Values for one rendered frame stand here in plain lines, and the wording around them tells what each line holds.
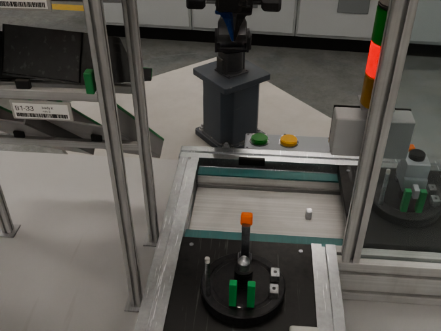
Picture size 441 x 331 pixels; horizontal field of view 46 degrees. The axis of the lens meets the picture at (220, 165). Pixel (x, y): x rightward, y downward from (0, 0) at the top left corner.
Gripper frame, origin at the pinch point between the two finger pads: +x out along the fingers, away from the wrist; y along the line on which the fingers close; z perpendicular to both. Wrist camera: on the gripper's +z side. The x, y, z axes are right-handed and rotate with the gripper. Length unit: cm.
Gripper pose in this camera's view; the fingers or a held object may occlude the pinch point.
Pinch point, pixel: (233, 24)
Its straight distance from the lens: 110.6
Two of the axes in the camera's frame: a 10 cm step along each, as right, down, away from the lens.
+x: 0.0, 8.1, 5.9
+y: 10.0, 0.5, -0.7
